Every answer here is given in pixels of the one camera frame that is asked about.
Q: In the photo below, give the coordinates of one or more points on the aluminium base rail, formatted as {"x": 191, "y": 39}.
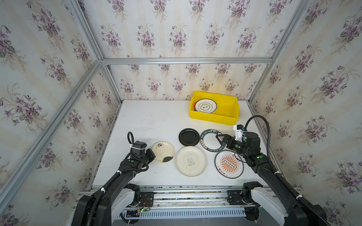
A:
{"x": 178, "y": 202}

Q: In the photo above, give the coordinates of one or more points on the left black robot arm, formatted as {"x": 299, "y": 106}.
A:
{"x": 106, "y": 204}

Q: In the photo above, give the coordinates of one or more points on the white plate orange sunburst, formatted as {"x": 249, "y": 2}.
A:
{"x": 229, "y": 164}

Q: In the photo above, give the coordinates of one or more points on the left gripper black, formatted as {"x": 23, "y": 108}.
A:
{"x": 150, "y": 155}

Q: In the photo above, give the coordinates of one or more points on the white plate green text rim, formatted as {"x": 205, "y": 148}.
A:
{"x": 210, "y": 142}

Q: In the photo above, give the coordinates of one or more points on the aluminium frame post right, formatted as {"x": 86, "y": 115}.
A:
{"x": 280, "y": 47}

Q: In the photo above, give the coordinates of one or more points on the yellow plastic bin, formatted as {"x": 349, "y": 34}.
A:
{"x": 227, "y": 108}

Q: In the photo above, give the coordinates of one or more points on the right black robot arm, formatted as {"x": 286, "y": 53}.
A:
{"x": 289, "y": 208}

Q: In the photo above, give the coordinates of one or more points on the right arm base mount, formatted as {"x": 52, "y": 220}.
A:
{"x": 240, "y": 197}

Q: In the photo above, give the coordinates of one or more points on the aluminium frame post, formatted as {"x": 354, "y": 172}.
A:
{"x": 280, "y": 47}
{"x": 57, "y": 107}

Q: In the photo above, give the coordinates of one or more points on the cream plate bear drawing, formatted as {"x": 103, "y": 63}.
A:
{"x": 191, "y": 161}

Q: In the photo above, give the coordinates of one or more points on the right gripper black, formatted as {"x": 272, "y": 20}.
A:
{"x": 230, "y": 141}

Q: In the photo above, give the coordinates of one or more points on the cream plate black ink pattern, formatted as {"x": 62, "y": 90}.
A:
{"x": 164, "y": 151}

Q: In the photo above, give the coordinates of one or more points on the black round plate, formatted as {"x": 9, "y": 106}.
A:
{"x": 189, "y": 137}

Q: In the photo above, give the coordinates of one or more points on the aluminium frame back crossbar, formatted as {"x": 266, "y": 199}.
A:
{"x": 186, "y": 60}

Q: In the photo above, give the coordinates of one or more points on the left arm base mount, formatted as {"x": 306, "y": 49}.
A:
{"x": 142, "y": 204}

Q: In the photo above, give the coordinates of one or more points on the aluminium frame post left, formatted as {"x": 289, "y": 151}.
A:
{"x": 57, "y": 107}

